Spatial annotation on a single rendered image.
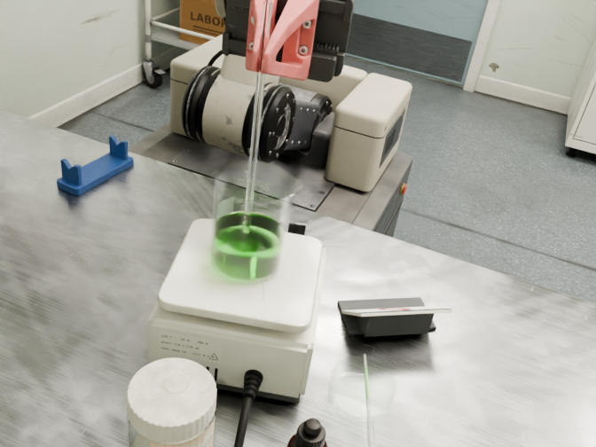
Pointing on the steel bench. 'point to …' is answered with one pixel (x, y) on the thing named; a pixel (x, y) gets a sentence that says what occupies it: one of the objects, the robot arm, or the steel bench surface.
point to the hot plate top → (254, 315)
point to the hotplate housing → (239, 350)
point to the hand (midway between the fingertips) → (262, 58)
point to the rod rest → (77, 186)
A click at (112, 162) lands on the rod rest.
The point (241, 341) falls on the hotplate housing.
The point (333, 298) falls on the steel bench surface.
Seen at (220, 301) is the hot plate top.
